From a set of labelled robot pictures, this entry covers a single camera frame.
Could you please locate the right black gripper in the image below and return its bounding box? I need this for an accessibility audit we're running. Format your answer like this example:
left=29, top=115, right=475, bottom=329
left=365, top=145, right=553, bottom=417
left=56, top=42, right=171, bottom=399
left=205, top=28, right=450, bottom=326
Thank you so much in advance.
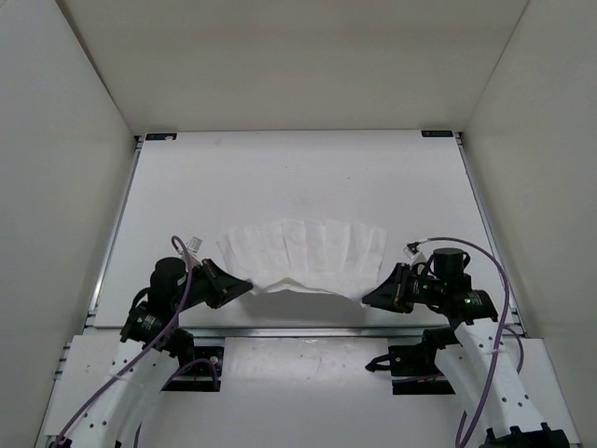
left=363, top=262, right=444, bottom=314

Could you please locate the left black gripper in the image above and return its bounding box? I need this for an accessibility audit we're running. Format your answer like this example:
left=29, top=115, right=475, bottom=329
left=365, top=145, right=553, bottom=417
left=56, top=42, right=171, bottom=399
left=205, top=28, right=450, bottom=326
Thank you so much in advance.
left=176, top=253, right=255, bottom=305

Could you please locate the white pleated skirt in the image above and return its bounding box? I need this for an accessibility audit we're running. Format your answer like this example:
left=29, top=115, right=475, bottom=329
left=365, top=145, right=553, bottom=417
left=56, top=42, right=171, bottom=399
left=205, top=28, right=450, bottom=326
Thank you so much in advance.
left=217, top=219, right=387, bottom=301

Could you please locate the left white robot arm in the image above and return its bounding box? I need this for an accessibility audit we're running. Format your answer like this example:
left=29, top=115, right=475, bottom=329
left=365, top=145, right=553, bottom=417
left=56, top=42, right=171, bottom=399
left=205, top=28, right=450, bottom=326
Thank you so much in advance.
left=52, top=257, right=253, bottom=447

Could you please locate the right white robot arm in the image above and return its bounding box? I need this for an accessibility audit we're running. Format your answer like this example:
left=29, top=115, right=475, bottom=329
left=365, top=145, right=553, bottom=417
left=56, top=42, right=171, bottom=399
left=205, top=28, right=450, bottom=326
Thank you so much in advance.
left=362, top=247, right=570, bottom=447

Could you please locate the left blue corner label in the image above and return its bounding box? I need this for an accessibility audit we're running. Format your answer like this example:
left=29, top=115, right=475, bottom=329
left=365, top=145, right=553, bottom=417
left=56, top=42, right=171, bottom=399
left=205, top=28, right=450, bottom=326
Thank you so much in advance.
left=145, top=133, right=177, bottom=141

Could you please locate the blue corner label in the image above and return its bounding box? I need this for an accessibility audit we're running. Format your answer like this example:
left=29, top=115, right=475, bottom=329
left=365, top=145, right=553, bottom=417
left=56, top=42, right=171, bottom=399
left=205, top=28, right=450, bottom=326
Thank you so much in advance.
left=145, top=133, right=177, bottom=141
left=421, top=130, right=453, bottom=138

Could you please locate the right blue corner label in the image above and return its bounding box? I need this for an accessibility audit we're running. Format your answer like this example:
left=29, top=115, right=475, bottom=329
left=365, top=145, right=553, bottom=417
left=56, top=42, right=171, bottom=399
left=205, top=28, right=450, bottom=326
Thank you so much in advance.
left=421, top=130, right=453, bottom=138

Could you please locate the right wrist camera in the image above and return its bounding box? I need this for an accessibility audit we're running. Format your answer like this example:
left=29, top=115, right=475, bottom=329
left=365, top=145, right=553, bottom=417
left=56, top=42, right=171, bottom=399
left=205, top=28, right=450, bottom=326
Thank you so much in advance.
left=403, top=242, right=423, bottom=264

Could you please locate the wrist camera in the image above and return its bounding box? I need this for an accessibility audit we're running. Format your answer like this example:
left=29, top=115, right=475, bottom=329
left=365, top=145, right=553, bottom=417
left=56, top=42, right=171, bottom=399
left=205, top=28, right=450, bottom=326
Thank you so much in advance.
left=403, top=242, right=423, bottom=264
left=185, top=236, right=202, bottom=263

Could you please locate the aluminium front rail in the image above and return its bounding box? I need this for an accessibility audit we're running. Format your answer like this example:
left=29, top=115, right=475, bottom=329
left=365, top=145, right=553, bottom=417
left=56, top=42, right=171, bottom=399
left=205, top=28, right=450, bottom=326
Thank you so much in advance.
left=188, top=326, right=425, bottom=339

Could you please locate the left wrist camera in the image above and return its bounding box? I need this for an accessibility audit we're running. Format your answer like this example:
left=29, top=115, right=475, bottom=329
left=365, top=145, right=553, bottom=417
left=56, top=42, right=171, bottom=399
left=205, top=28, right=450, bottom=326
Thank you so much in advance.
left=185, top=236, right=202, bottom=263

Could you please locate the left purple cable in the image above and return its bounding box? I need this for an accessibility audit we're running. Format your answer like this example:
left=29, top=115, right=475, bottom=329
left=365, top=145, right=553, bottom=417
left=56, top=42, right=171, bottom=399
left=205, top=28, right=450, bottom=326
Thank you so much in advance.
left=54, top=235, right=220, bottom=448

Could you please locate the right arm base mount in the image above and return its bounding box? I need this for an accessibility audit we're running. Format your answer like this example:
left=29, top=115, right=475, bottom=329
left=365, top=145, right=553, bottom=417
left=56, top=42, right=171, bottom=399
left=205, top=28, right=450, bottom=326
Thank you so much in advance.
left=365, top=343, right=455, bottom=396

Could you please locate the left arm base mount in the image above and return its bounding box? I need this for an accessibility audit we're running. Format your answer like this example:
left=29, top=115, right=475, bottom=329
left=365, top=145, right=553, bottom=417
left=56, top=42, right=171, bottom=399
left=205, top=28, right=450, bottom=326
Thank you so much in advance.
left=162, top=337, right=225, bottom=393

